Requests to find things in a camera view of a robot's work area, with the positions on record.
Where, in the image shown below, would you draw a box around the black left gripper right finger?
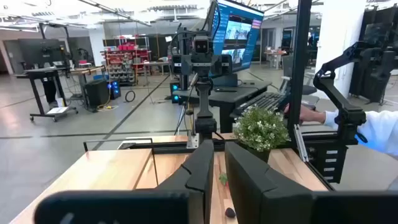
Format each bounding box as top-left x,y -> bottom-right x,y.
224,142 -> 313,224

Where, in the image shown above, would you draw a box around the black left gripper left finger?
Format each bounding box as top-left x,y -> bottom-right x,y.
155,139 -> 215,224

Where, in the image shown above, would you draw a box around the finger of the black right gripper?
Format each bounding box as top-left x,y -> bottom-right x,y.
221,54 -> 234,76
180,55 -> 192,76

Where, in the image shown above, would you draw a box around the person's forearm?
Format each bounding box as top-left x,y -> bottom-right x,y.
323,109 -> 398,159

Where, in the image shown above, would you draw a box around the black computer tower blue lights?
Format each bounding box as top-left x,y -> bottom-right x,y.
83,79 -> 122,110
169,81 -> 182,104

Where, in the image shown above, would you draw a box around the large computer monitor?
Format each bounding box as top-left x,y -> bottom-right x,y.
210,0 -> 265,77

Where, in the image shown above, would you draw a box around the backlit black keyboard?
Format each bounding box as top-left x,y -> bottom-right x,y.
232,91 -> 289,116

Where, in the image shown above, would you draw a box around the red parts bin shelf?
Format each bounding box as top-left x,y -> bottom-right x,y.
101,42 -> 152,85

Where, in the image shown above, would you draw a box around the potted plant white flowers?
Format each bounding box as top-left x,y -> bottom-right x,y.
233,105 -> 290,163

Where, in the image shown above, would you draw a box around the grey office chair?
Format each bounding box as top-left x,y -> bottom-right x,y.
279,54 -> 320,108

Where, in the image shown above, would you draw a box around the wooden riser shelf black legs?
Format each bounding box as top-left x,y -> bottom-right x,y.
9,138 -> 154,224

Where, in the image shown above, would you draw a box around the white building pillar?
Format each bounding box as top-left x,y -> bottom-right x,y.
88,24 -> 106,68
315,0 -> 368,100

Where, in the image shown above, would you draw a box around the person's hand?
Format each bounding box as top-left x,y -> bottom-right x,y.
283,103 -> 327,125

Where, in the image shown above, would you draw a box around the wooden top desk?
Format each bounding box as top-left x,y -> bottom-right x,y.
70,65 -> 106,94

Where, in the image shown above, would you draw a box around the black rolling standing desk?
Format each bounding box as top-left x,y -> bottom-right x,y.
14,65 -> 79,123

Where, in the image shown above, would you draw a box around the black display panel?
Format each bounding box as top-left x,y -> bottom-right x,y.
18,39 -> 68,68

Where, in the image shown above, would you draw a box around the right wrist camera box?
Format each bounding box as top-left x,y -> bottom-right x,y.
194,35 -> 210,54

